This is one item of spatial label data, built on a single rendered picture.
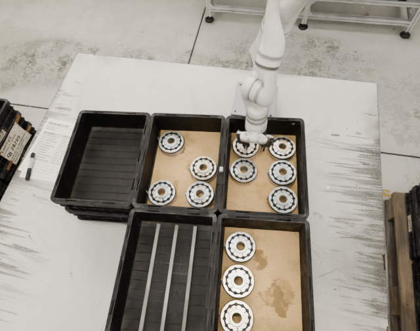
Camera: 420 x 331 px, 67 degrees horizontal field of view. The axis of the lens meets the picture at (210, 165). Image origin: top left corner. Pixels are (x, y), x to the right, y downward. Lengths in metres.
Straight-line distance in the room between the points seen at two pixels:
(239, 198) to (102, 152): 0.60
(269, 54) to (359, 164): 0.77
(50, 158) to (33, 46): 1.93
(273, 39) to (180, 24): 2.29
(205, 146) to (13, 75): 2.28
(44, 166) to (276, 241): 1.08
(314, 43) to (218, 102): 1.55
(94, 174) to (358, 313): 1.10
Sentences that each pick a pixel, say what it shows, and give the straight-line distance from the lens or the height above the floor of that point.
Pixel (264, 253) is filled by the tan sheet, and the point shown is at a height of 0.83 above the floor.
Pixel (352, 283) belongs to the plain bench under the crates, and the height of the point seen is 0.70.
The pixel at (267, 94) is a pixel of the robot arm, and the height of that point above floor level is 1.22.
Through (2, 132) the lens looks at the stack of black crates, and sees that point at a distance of 2.14.
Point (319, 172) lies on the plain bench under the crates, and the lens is 1.42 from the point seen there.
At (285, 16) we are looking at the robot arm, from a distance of 0.96.
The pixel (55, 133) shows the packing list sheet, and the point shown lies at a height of 0.70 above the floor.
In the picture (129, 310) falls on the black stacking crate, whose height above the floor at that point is 0.83.
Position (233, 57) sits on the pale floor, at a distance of 2.78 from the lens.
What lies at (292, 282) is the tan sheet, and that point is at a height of 0.83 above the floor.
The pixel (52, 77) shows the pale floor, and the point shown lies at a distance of 3.06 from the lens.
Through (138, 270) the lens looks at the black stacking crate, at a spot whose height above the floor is 0.83.
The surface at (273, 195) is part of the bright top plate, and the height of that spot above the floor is 0.86.
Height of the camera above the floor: 1.94
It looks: 63 degrees down
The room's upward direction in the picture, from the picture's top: 8 degrees counter-clockwise
